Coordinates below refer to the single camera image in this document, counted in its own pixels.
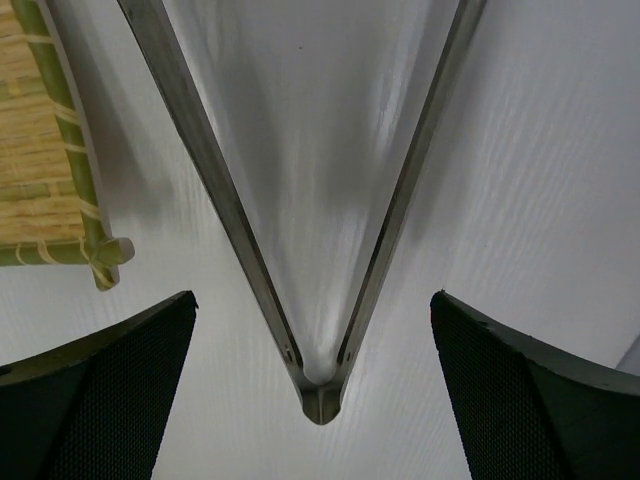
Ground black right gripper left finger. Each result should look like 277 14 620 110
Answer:
1 291 197 479

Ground steel tongs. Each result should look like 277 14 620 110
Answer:
119 1 486 426

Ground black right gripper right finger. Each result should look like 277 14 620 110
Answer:
430 291 639 479

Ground bamboo mat tray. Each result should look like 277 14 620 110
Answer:
1 1 134 291

